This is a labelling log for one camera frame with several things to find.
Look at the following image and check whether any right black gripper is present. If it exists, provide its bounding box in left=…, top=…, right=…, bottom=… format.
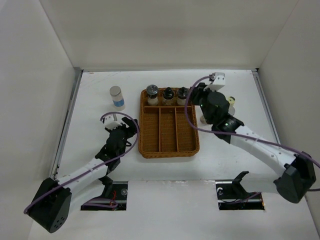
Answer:
left=189, top=82, right=218, bottom=125

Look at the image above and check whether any blue-label jar silver lid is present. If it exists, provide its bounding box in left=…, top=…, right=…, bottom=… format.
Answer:
left=109, top=86, right=125, bottom=111

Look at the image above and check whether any pink lid spice jar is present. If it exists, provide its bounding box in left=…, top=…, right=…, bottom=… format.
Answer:
left=200, top=115, right=207, bottom=125

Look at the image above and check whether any shaker with black knob lid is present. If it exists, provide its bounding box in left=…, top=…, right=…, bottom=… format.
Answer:
left=162, top=87, right=175, bottom=106

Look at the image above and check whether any yellow lid spice jar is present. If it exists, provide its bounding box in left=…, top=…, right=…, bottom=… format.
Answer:
left=227, top=96, right=236, bottom=106

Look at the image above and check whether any shaker with round glass lid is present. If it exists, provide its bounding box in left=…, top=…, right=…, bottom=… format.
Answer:
left=146, top=84, right=159, bottom=106

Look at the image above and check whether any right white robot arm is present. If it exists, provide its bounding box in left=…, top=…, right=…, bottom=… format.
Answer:
left=188, top=82, right=317, bottom=204

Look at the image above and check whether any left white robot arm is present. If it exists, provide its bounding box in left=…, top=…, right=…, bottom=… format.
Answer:
left=24, top=114, right=140, bottom=234

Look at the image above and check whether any brown wicker divided tray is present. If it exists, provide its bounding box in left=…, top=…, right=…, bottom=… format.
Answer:
left=138, top=87, right=200, bottom=159

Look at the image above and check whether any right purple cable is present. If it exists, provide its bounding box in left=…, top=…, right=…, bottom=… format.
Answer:
left=184, top=75, right=320, bottom=168

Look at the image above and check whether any purple cable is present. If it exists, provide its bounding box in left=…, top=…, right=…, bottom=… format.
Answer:
left=184, top=75, right=320, bottom=168
left=23, top=112, right=140, bottom=215

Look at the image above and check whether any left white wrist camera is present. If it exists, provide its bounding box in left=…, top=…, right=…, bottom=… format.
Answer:
left=102, top=114, right=121, bottom=130

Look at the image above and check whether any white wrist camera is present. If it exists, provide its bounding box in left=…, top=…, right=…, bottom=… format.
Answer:
left=102, top=114, right=121, bottom=130
left=204, top=72, right=226, bottom=91

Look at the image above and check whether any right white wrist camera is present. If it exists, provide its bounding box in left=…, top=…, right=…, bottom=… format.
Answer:
left=204, top=72, right=226, bottom=91

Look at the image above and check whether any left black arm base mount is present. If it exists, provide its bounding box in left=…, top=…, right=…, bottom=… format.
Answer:
left=99, top=176, right=117, bottom=200

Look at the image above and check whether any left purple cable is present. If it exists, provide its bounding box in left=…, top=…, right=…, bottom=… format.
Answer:
left=23, top=112, right=140, bottom=215

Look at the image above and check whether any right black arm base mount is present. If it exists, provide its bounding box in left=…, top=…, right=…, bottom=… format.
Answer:
left=231, top=171, right=249, bottom=200

